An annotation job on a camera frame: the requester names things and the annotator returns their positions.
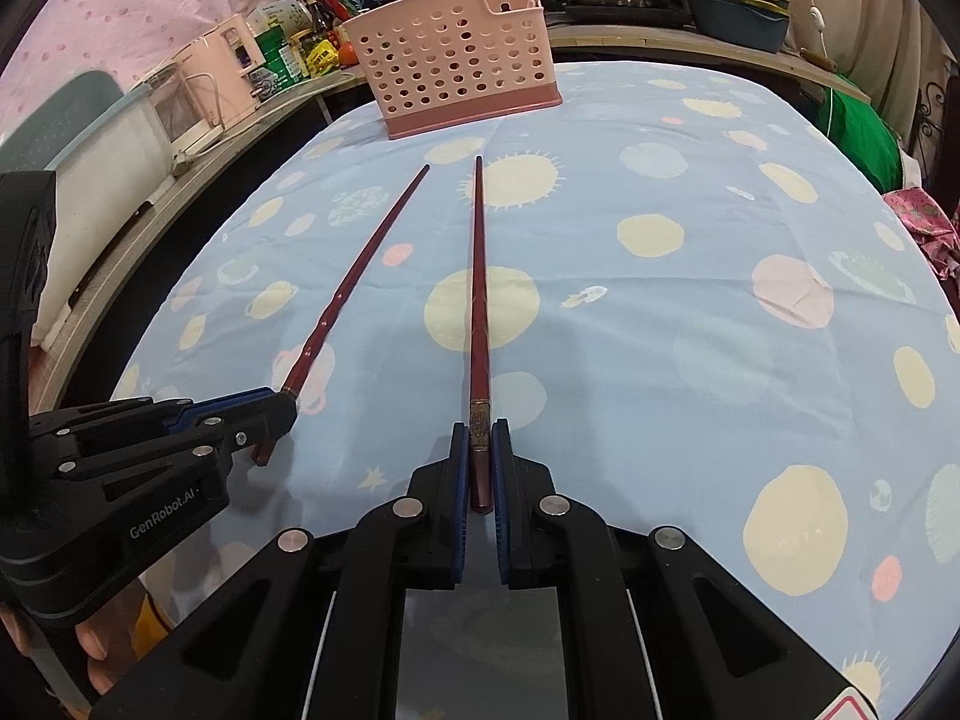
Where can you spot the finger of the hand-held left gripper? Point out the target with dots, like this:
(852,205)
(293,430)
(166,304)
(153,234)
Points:
(225,405)
(255,424)

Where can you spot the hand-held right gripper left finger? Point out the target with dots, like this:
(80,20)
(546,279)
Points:
(457,525)

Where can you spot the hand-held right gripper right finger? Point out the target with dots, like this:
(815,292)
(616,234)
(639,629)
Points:
(510,525)

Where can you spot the pink perforated utensil basket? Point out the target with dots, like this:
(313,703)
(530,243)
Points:
(457,67)

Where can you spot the person's left hand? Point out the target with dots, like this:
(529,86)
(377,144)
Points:
(94,641)

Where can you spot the blue dotted tablecloth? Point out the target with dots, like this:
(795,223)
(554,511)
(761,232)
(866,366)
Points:
(675,390)

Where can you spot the white bin with blue lid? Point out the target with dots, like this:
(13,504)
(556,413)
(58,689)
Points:
(97,187)

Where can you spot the pink kitchen appliance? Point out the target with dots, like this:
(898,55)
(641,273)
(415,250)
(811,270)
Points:
(210,82)

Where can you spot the green carton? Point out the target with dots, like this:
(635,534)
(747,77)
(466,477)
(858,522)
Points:
(281,56)

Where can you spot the yellow snack packet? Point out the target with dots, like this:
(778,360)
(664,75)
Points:
(322,58)

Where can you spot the red tomato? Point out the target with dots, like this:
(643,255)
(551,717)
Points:
(346,52)

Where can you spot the pink dotted sheet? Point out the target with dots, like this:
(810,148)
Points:
(150,0)

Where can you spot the pink floral cloth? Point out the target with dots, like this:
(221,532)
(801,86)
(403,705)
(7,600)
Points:
(926,229)

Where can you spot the green cloth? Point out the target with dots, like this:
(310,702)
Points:
(862,135)

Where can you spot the dark blue planter with plants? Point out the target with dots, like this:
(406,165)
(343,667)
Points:
(739,15)

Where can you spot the black metal chair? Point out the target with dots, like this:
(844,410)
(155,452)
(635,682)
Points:
(934,135)

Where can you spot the beige curtain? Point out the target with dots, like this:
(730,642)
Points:
(862,0)

